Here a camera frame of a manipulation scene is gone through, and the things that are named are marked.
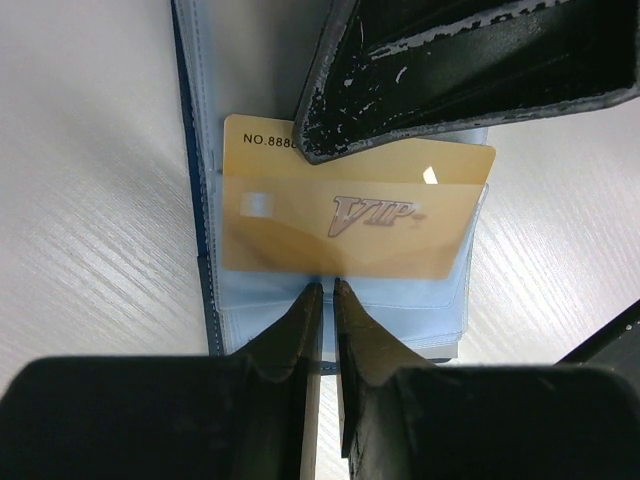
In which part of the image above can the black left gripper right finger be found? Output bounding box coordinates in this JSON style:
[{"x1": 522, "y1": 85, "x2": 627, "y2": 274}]
[{"x1": 333, "y1": 280, "x2": 639, "y2": 479}]

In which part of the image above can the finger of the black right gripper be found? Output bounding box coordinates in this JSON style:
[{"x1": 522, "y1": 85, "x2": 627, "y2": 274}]
[{"x1": 293, "y1": 0, "x2": 639, "y2": 165}]

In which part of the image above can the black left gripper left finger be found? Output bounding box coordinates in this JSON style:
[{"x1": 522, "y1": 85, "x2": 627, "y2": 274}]
[{"x1": 1, "y1": 283, "x2": 323, "y2": 479}]

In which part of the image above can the gold credit card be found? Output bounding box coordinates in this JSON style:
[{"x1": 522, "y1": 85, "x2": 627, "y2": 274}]
[{"x1": 221, "y1": 114, "x2": 496, "y2": 280}]

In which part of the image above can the blue leather card holder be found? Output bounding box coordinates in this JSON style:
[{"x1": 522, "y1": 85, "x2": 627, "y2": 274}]
[{"x1": 171, "y1": 1, "x2": 495, "y2": 363}]

